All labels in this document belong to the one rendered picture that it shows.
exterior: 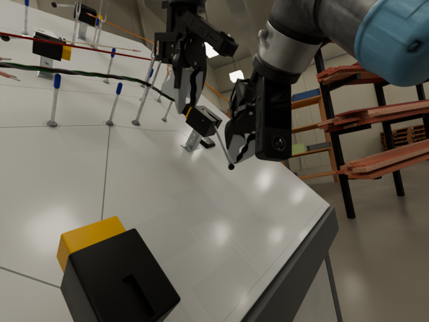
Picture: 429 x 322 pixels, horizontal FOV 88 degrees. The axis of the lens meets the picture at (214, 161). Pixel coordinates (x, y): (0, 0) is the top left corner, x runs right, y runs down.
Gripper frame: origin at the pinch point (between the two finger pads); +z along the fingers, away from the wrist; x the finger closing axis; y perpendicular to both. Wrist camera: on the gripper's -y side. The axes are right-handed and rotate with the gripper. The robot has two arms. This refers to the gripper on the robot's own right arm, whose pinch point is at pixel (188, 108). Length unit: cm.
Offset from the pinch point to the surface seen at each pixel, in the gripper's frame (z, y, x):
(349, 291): 116, -62, -115
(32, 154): 6.1, 4.2, 27.5
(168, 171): 10.2, -5.1, 11.1
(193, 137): 5.9, -2.7, 0.9
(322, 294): 40, -36, -13
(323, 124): 24, -8, -247
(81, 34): -15, 49, -6
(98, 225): 5.3, -16.3, 31.5
